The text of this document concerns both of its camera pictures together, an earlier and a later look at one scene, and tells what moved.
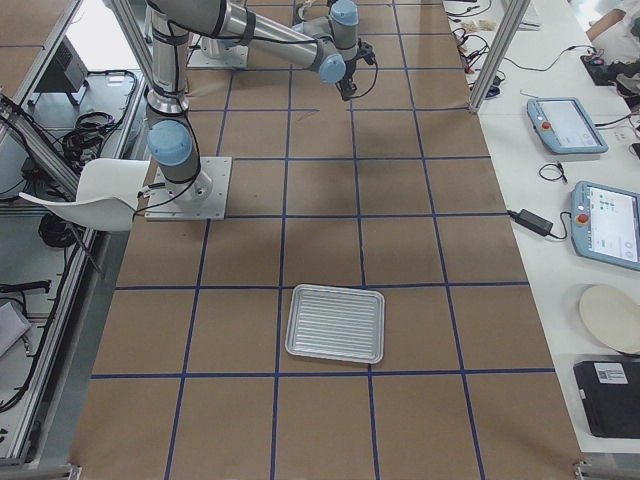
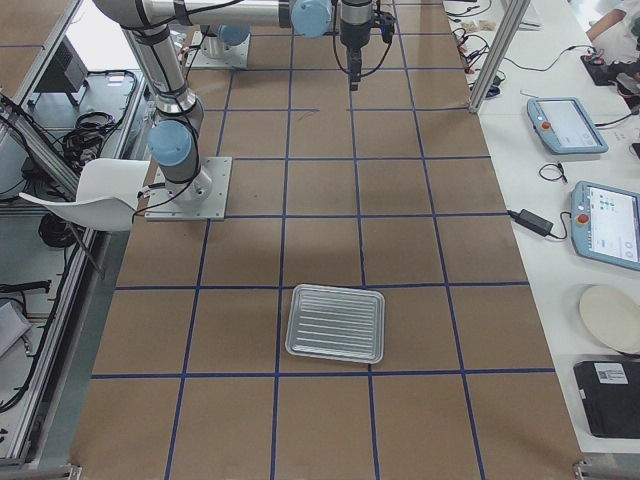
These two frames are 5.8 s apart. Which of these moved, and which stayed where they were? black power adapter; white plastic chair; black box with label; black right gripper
Moved: black right gripper
Stayed: black box with label; white plastic chair; black power adapter
